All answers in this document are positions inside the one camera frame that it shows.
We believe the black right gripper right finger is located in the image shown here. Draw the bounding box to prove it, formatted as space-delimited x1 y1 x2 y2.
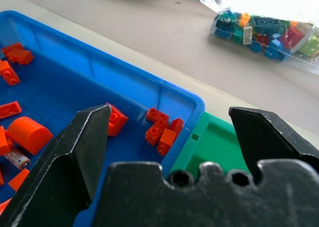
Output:
228 106 319 175

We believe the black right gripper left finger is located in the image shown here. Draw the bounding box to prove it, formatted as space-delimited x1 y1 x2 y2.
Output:
0 104 112 227

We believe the white cylindrical battery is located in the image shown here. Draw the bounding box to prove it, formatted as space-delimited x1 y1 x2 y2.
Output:
2 147 32 170

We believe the green plastic bin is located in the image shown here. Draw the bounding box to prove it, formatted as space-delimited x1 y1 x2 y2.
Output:
167 112 252 180

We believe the bag of colourful bricks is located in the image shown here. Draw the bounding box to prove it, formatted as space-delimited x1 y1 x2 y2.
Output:
194 0 319 76

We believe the orange rounded building block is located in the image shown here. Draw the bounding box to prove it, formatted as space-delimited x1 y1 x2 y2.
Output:
6 116 54 156

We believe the blue plastic tray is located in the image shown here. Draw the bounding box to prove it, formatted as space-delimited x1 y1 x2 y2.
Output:
0 10 205 227

